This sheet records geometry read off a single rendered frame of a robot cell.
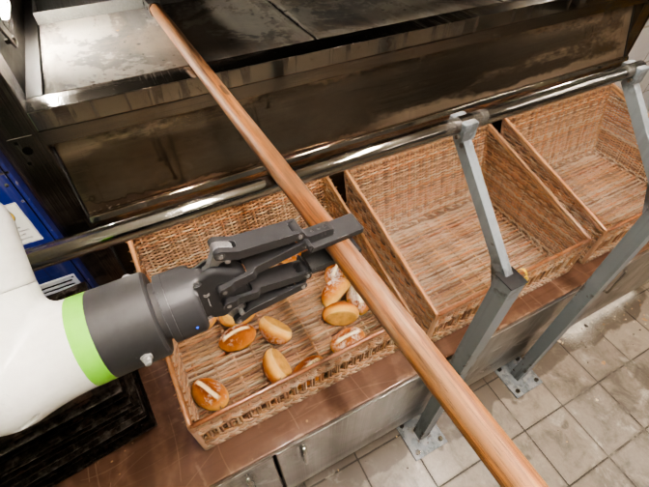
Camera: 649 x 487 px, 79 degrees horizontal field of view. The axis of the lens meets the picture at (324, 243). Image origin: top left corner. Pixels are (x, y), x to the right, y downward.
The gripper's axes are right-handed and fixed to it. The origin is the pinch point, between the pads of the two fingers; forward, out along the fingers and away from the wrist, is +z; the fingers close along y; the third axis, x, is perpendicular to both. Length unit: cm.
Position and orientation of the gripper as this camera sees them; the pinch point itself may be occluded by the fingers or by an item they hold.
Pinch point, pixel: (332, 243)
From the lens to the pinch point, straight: 47.7
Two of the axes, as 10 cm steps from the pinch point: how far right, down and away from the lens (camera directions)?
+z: 8.8, -3.5, 3.2
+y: 0.0, 6.7, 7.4
